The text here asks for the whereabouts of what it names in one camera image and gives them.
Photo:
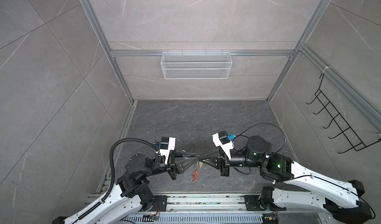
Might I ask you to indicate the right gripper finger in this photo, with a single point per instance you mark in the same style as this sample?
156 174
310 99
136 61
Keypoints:
208 155
211 161

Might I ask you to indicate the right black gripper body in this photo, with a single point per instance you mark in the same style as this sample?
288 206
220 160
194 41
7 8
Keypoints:
225 169

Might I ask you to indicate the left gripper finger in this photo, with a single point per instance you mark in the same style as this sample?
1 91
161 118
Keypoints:
184 163
186 155

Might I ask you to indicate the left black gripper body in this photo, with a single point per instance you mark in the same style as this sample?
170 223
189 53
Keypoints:
171 171

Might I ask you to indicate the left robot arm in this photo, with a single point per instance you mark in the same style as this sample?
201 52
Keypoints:
130 193

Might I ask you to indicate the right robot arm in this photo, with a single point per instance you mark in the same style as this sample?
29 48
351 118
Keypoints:
343 200

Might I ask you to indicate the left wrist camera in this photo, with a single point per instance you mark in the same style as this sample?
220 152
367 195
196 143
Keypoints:
166 145

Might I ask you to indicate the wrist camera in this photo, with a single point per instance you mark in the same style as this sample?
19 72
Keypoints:
166 145
224 141

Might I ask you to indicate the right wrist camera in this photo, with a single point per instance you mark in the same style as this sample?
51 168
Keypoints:
224 141

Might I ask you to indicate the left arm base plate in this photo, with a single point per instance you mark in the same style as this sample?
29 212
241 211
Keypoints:
159 204

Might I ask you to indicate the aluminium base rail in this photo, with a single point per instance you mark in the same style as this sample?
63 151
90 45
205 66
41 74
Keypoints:
217 209

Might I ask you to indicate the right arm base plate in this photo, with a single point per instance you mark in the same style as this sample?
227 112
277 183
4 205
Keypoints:
254 203

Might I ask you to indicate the white wire mesh basket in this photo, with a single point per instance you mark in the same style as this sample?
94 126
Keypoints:
196 65

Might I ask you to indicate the black wire hook rack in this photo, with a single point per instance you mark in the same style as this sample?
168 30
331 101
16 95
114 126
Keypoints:
335 117

